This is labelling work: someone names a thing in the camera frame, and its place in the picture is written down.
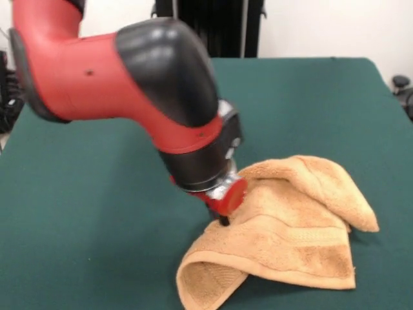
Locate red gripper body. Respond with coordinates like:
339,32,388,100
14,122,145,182
203,177,249,223

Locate tan terry towel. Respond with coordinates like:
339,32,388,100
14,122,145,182
176,154,380,310

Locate dark green table cloth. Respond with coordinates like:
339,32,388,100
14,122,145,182
0,57,413,310

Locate black equipment pile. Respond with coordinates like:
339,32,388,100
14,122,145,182
0,50,26,134

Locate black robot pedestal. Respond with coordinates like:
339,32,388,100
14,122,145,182
151,0,268,59

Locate dark pedestal leg with knob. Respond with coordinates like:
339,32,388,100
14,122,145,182
392,75,413,122

